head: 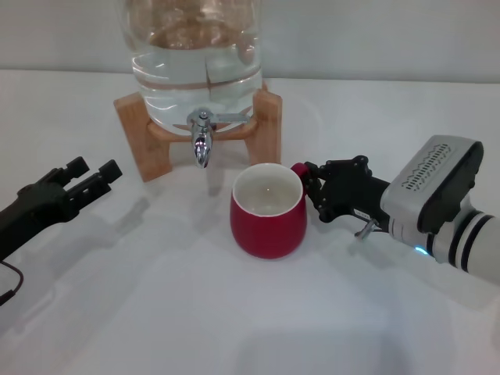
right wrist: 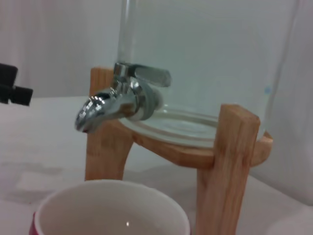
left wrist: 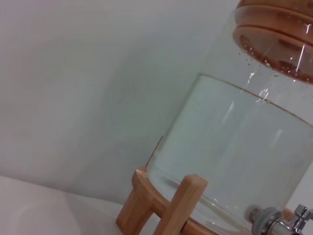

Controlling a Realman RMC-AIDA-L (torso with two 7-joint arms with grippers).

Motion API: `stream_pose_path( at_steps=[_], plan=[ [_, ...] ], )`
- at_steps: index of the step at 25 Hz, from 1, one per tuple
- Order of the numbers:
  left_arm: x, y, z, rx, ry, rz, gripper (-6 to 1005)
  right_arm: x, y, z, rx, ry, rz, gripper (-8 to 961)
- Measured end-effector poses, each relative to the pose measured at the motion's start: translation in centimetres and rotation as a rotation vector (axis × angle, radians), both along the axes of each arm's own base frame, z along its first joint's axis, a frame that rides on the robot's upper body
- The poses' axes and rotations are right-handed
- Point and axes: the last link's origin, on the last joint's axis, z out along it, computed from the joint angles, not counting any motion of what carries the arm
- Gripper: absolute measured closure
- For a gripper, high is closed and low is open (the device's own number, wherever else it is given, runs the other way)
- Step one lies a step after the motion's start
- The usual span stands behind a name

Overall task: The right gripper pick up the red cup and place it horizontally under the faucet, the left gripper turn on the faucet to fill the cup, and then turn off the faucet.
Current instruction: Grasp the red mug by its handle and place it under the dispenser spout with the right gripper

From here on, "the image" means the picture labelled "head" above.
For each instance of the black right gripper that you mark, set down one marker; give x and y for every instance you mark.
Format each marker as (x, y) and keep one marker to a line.
(359, 193)

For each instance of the wooden dispenser stand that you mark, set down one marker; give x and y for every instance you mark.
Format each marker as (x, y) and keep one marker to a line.
(133, 129)

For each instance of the red ceramic cup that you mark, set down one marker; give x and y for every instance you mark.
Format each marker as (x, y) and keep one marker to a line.
(265, 238)

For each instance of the glass water dispenser jar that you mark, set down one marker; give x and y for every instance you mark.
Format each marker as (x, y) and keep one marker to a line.
(176, 78)

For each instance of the chrome faucet tap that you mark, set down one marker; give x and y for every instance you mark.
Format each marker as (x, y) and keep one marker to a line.
(201, 150)

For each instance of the silver black wrist camera box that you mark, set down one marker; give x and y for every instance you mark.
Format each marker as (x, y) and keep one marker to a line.
(429, 176)

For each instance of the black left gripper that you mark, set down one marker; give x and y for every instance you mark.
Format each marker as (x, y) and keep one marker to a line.
(31, 213)

